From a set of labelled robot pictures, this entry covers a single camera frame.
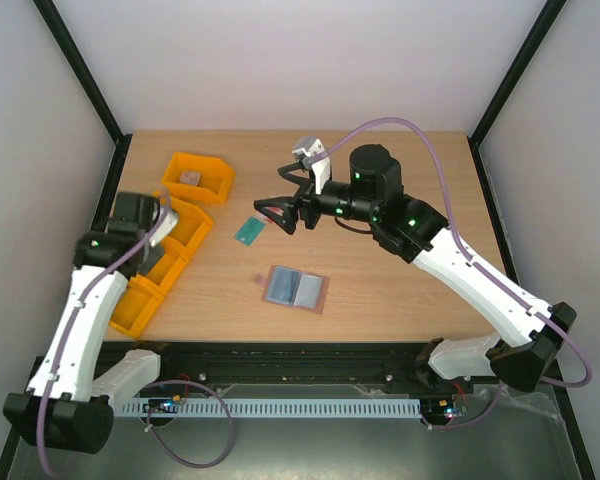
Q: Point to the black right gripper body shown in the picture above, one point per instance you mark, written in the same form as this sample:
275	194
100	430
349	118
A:
307	211

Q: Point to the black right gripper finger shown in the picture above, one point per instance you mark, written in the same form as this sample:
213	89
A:
280	210
288	173

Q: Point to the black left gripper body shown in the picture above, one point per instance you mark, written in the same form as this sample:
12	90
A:
148	265

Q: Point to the teal credit card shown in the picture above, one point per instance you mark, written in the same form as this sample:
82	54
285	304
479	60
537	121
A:
250	230

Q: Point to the pink card holder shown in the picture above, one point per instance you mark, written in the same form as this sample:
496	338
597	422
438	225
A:
292	288

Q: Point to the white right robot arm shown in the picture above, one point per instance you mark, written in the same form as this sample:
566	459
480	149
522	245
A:
529	332

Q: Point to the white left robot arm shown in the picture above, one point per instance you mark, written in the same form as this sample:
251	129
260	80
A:
65	405

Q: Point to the yellow bin bottom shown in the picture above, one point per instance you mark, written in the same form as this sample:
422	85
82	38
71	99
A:
136	307

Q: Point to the yellow bin top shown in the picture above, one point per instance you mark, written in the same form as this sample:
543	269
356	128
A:
216	178

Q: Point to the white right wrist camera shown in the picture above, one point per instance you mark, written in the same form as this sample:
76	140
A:
312	160

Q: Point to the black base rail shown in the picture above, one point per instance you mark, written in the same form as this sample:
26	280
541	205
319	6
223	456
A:
396	368

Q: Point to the grey slotted cable duct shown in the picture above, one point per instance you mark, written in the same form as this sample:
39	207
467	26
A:
275	408

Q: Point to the black left frame post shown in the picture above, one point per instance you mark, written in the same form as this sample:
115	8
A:
67	45

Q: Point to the black frame post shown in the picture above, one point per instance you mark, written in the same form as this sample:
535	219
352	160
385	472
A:
525	54
67	45

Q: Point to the black right frame post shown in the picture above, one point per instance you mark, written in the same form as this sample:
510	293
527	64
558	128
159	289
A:
525	54

